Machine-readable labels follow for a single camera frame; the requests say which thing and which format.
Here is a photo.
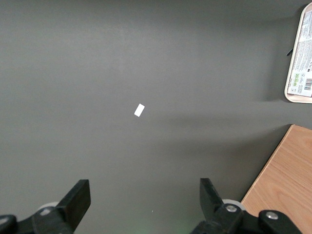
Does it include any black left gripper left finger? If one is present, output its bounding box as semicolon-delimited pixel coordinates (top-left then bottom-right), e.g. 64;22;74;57
0;179;92;234

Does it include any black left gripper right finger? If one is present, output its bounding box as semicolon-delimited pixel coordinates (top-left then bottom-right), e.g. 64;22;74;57
191;177;303;234

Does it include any beige plastic tray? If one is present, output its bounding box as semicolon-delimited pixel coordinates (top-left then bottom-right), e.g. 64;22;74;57
284;2;312;104

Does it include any wooden drawer cabinet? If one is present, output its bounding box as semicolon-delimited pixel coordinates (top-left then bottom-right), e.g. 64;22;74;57
240;124;312;234

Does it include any white tape marker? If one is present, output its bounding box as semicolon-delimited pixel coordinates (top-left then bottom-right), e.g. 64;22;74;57
134;103;146;118

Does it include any red snack box white label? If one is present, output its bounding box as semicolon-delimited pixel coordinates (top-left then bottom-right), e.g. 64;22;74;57
287;9;312;98

